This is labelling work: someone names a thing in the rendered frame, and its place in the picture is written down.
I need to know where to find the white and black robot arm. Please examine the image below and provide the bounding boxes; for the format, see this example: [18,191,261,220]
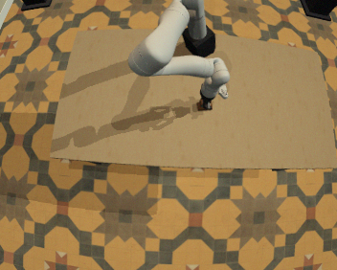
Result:
[128,0,230,99]

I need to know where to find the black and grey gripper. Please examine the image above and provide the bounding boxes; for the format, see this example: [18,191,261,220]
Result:
[200,89,215,109]

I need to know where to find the brown wooden tray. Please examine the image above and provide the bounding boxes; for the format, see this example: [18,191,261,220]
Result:
[197,102,206,111]

